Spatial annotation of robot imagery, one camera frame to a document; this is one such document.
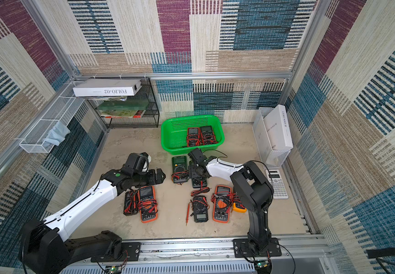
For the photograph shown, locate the green multimeter left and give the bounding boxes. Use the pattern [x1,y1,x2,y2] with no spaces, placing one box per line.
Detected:
[171,156,189,185]

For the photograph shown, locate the white box right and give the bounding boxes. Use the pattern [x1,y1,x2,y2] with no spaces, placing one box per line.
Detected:
[263,105,293,151]

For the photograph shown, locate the orange multimeter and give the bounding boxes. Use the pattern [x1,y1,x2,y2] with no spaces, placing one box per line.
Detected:
[137,186,158,223]
[211,185,232,223]

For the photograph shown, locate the dark green multimeter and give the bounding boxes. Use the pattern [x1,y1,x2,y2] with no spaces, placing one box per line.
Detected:
[189,164,208,189]

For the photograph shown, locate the black clamp multimeter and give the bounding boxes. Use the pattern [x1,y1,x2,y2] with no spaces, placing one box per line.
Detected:
[192,195,209,223]

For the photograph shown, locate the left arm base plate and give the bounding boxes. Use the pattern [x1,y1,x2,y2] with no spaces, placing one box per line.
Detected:
[96,242,141,263]

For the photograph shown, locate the clear plastic bin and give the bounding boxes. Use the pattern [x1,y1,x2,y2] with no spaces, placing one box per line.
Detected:
[253,107,291,169]

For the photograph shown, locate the white calculator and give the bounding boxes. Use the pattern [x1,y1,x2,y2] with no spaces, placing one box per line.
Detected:
[267,169,289,199]

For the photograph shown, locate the red black probe leads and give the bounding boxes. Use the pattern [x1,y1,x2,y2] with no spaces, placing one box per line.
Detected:
[191,187,210,197]

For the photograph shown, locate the black wire shelf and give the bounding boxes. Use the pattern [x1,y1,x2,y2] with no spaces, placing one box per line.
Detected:
[88,78,160,130]

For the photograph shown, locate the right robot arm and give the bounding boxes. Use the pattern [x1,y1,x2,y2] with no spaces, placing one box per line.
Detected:
[188,148,281,257]

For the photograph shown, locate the green plastic basket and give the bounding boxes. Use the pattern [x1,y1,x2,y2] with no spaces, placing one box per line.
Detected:
[161,115,225,155]

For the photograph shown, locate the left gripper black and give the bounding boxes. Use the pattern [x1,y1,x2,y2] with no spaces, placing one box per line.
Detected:
[132,167,167,187]

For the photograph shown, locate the light blue cloth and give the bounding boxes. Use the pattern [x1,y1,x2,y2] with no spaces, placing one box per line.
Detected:
[43,122,71,148]

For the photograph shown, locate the green book on shelf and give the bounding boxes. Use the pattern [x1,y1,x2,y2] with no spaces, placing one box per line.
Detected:
[96,99,149,117]

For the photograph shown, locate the white wire wall basket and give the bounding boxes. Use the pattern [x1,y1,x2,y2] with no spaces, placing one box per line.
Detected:
[19,82,84,154]

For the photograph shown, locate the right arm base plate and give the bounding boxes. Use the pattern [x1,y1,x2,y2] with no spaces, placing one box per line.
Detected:
[232,237,282,259]

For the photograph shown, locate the yellow multimeter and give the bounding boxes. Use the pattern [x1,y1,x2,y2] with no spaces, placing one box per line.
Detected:
[231,192,247,213]

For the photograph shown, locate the white folio box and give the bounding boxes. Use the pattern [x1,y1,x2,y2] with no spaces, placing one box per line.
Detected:
[73,79,142,97]

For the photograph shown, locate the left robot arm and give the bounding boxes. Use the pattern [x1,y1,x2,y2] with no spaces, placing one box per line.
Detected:
[19,153,166,274]

